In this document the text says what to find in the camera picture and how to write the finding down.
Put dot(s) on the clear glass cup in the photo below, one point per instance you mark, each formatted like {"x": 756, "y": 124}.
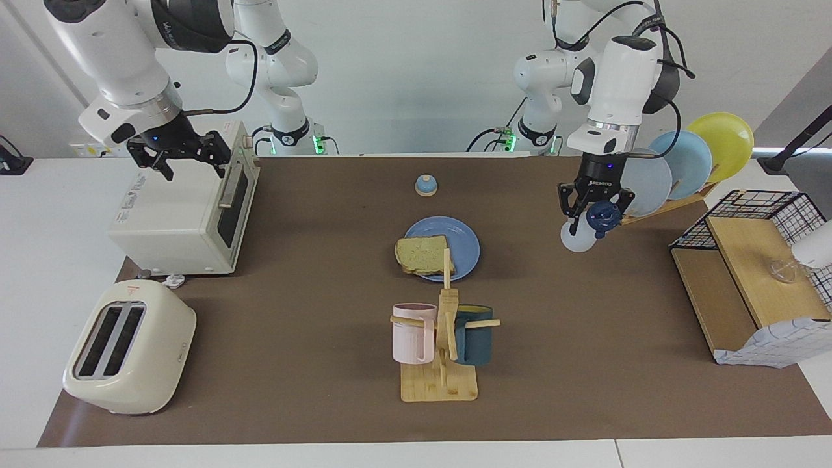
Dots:
{"x": 782, "y": 272}

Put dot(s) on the white plate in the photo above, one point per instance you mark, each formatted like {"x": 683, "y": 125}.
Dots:
{"x": 650, "y": 185}

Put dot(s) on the pink mug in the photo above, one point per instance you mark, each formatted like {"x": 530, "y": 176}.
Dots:
{"x": 409, "y": 338}

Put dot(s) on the wooden shelf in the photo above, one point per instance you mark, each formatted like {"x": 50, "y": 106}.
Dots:
{"x": 747, "y": 260}

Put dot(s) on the white checkered cloth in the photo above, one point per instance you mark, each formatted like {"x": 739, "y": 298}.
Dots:
{"x": 773, "y": 344}

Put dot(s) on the black stand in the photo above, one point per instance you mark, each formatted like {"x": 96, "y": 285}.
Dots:
{"x": 777, "y": 162}

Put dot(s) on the white wall power socket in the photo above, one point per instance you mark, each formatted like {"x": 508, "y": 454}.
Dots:
{"x": 81, "y": 151}

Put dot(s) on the black device on table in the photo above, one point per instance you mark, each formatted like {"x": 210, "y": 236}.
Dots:
{"x": 13, "y": 164}

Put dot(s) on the wooden plate rack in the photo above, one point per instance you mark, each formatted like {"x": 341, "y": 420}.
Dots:
{"x": 682, "y": 203}

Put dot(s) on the yellow plate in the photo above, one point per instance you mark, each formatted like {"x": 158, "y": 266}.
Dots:
{"x": 728, "y": 140}

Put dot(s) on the cream toaster oven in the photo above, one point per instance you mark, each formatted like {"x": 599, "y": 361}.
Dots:
{"x": 175, "y": 214}

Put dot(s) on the squeeze bottle with blue cap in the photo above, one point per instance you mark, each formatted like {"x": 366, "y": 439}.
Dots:
{"x": 575, "y": 240}

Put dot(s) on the brown table mat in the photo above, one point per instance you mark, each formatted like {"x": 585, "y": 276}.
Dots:
{"x": 292, "y": 325}

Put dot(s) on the cream two-slot toaster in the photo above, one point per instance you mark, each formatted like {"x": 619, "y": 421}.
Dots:
{"x": 162, "y": 351}

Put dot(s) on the wooden mug tree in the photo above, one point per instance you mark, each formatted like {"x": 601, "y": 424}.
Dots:
{"x": 439, "y": 387}

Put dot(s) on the blue round plate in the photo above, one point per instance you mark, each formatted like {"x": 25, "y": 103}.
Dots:
{"x": 465, "y": 244}

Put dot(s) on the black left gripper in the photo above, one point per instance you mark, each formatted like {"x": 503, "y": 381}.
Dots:
{"x": 601, "y": 172}

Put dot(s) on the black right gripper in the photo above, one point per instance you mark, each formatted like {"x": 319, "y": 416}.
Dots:
{"x": 172, "y": 136}

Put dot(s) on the dark teal mug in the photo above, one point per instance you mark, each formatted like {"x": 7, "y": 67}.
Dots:
{"x": 478, "y": 344}

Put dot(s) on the white cylinder object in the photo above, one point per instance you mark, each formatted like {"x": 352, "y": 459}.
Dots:
{"x": 816, "y": 250}

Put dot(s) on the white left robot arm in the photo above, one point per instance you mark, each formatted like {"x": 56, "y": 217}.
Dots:
{"x": 617, "y": 78}

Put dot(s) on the light blue plate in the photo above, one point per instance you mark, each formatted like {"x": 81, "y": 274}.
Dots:
{"x": 689, "y": 162}

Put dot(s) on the bread slice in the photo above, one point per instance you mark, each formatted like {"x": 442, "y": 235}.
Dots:
{"x": 422, "y": 255}

